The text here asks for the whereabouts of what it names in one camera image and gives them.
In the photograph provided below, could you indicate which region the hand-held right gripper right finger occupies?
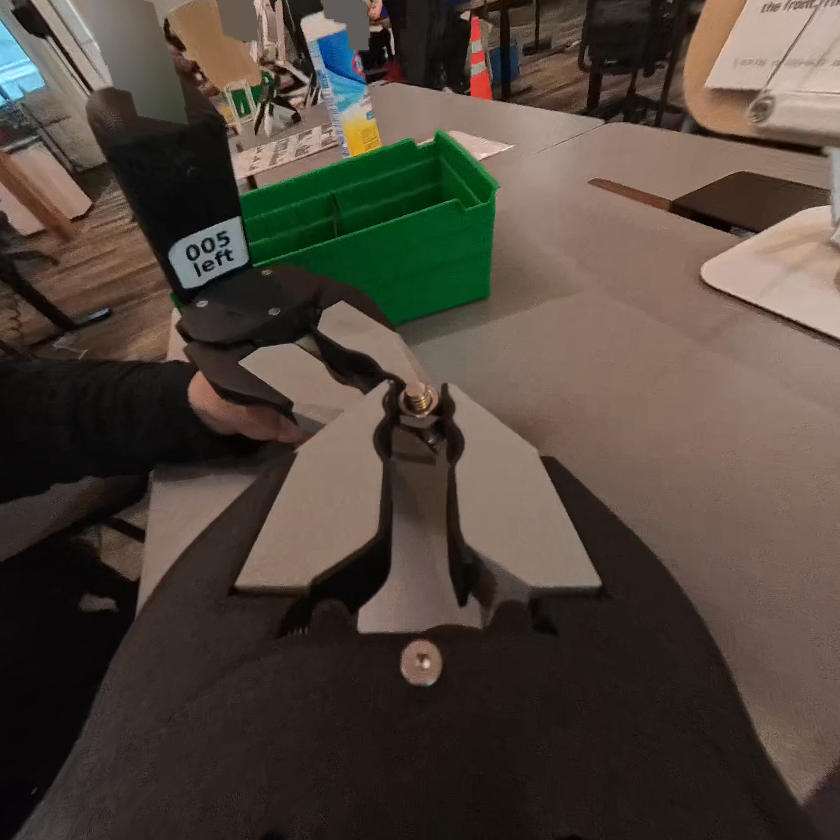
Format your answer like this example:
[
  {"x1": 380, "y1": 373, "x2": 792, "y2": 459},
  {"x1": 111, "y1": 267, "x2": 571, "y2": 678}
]
[{"x1": 443, "y1": 384, "x2": 602, "y2": 613}]

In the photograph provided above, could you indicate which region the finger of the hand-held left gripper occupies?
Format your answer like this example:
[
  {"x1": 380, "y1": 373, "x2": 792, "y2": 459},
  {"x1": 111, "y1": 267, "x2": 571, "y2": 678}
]
[
  {"x1": 238, "y1": 346, "x2": 371, "y2": 424},
  {"x1": 314, "y1": 302, "x2": 424, "y2": 395}
]

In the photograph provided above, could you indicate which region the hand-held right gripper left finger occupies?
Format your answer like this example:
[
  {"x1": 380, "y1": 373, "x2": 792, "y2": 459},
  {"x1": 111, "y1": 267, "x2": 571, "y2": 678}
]
[{"x1": 235, "y1": 384, "x2": 398, "y2": 611}]

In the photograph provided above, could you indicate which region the steel hex bolt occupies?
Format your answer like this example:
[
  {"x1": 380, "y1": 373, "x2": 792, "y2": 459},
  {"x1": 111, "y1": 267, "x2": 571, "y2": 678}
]
[{"x1": 399, "y1": 382, "x2": 442, "y2": 454}]

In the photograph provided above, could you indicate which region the green plastic bin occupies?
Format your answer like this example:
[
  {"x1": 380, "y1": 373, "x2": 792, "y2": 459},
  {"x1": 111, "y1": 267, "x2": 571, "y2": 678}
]
[{"x1": 172, "y1": 129, "x2": 501, "y2": 327}]

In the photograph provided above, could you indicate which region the person's left forearm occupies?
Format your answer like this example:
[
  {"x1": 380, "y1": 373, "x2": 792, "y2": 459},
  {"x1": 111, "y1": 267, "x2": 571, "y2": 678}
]
[{"x1": 0, "y1": 360, "x2": 263, "y2": 503}]

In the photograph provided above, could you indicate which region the person's left hand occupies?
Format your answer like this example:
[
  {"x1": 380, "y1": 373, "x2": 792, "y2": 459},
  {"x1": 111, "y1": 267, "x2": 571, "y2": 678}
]
[{"x1": 188, "y1": 371, "x2": 312, "y2": 447}]

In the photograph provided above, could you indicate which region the small green sign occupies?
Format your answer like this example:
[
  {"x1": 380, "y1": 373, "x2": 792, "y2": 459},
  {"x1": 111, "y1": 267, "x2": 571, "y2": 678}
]
[{"x1": 223, "y1": 82, "x2": 257, "y2": 126}]

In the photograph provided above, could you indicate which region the printed paper strip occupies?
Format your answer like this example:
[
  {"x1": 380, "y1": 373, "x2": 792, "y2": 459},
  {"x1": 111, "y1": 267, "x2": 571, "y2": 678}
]
[{"x1": 233, "y1": 125, "x2": 339, "y2": 178}]

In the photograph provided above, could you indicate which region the wooden board stand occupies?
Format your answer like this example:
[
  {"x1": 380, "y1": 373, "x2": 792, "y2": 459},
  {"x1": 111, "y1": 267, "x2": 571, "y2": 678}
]
[{"x1": 172, "y1": 0, "x2": 263, "y2": 89}]

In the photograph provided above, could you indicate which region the white disinfecting wipes canister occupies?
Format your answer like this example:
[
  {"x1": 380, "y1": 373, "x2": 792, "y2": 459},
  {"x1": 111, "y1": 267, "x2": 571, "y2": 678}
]
[{"x1": 301, "y1": 13, "x2": 383, "y2": 158}]

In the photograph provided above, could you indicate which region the orange traffic cone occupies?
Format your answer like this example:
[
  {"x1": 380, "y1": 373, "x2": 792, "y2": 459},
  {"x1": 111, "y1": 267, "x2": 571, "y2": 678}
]
[{"x1": 467, "y1": 16, "x2": 493, "y2": 101}]

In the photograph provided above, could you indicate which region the black office chair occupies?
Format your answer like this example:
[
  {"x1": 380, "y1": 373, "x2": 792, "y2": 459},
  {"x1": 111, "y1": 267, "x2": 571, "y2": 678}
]
[{"x1": 581, "y1": 0, "x2": 686, "y2": 126}]

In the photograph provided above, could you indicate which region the printed instruction sheet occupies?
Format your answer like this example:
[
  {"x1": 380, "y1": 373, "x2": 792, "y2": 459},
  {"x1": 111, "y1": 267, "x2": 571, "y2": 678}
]
[{"x1": 705, "y1": 0, "x2": 840, "y2": 93}]

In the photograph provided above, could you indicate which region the dark desk cable cover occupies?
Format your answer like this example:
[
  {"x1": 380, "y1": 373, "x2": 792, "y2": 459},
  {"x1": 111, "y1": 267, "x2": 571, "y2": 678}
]
[{"x1": 587, "y1": 172, "x2": 831, "y2": 236}]

